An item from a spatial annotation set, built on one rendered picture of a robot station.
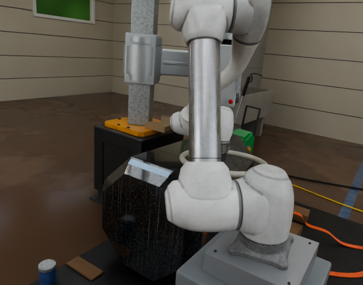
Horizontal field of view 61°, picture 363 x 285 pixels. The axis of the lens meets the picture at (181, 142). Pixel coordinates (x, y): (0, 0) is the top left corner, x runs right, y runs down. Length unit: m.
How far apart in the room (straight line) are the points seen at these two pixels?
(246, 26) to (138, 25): 1.75
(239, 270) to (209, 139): 0.39
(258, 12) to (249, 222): 0.64
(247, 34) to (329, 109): 5.76
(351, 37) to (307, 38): 0.76
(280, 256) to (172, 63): 2.04
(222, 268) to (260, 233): 0.16
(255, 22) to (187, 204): 0.60
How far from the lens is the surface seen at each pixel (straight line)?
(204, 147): 0.92
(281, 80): 6.97
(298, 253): 1.11
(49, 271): 2.17
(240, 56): 1.16
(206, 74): 0.95
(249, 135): 3.74
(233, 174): 1.50
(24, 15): 8.21
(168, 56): 2.75
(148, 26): 2.71
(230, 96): 2.20
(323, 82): 6.77
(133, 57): 2.66
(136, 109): 2.78
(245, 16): 1.05
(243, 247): 1.04
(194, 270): 1.08
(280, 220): 0.97
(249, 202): 0.93
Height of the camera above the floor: 1.48
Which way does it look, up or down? 17 degrees down
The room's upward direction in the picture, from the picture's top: 5 degrees clockwise
